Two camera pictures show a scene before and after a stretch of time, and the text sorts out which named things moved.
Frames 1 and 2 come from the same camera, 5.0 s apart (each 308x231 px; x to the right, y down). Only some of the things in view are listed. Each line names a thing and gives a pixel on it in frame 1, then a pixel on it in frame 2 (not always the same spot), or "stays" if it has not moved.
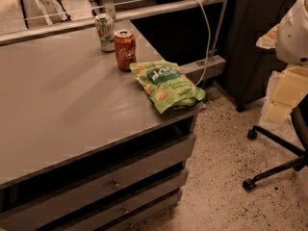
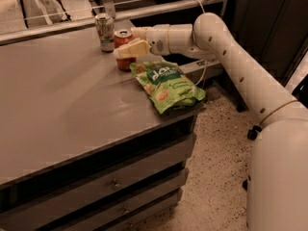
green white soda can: (105, 30) stays
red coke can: (125, 49) stays
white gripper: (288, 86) → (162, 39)
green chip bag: (166, 85) stays
